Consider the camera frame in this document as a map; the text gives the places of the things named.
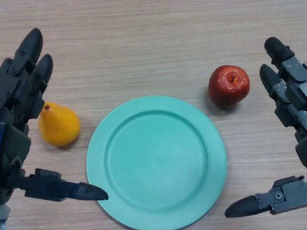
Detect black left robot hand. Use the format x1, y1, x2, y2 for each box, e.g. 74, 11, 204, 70
0, 28, 109, 206

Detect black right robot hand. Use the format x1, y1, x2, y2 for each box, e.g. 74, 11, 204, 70
224, 37, 307, 218

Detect red apple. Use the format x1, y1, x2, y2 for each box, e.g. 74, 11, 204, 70
208, 65, 251, 107

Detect yellow pear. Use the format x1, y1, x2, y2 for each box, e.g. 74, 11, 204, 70
38, 102, 81, 147

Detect green round plate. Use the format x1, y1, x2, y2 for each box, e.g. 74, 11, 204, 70
86, 95, 227, 230

